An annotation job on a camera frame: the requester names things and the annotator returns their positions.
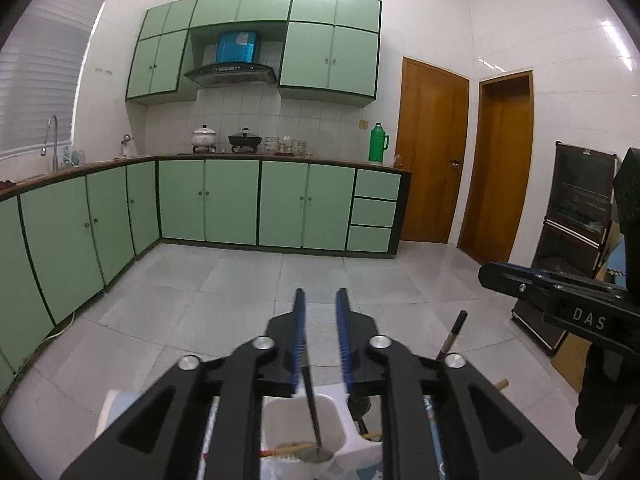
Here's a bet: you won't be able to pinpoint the white two-compartment utensil holder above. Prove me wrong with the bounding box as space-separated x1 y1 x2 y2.
261 385 387 480

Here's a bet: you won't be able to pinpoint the wooden doorway frame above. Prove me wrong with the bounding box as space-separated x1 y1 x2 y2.
457 71 535 266

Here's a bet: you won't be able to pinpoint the black spoon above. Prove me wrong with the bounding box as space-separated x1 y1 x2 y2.
348 394 372 422

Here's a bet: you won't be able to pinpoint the green kitchen cabinets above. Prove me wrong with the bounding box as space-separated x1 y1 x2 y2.
0 156 412 401
125 0 383 108

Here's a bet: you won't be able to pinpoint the white floor cable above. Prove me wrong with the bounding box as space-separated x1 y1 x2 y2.
10 309 77 377

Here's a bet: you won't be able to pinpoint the green thermos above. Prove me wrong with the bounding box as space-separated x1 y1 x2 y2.
369 122 390 165

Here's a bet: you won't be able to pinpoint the glass jars on counter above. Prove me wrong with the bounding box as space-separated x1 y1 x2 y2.
265 135 317 156

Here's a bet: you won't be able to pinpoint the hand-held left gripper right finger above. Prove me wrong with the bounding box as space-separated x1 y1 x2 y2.
334 287 583 480

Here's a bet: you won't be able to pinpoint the closed wooden door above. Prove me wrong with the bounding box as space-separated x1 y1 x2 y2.
397 56 471 245

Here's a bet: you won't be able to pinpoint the white window blind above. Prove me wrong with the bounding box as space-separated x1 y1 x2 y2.
0 0 111 157

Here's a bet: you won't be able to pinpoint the dark glass-front cabinet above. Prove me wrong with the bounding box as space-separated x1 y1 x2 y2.
510 141 619 357

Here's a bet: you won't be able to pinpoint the metal spoon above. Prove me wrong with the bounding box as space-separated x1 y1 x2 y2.
299 366 335 462

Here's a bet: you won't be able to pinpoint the green lower kitchen cabinets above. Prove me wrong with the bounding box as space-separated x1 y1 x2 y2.
0 156 412 401

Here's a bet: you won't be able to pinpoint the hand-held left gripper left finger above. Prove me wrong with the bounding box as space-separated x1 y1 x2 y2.
59 287 308 480

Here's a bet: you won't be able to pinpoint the metal kitchen faucet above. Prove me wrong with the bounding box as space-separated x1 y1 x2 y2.
41 115 60 173

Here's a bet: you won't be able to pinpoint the light blue cloth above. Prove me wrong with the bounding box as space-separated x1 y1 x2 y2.
606 239 629 276

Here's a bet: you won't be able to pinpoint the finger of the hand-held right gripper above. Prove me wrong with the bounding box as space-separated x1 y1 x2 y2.
478 264 627 312
492 261 626 291

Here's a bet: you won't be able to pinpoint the green upper kitchen cabinets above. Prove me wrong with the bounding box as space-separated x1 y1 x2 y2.
125 0 383 108

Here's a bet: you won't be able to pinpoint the white cooking pot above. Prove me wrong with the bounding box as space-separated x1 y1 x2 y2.
191 124 218 149

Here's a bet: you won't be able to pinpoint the black range hood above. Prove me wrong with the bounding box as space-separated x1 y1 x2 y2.
183 62 278 89

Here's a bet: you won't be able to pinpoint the cardboard box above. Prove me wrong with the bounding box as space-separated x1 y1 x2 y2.
551 330 595 394

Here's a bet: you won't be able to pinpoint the black wok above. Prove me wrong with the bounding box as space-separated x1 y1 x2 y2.
228 128 262 150

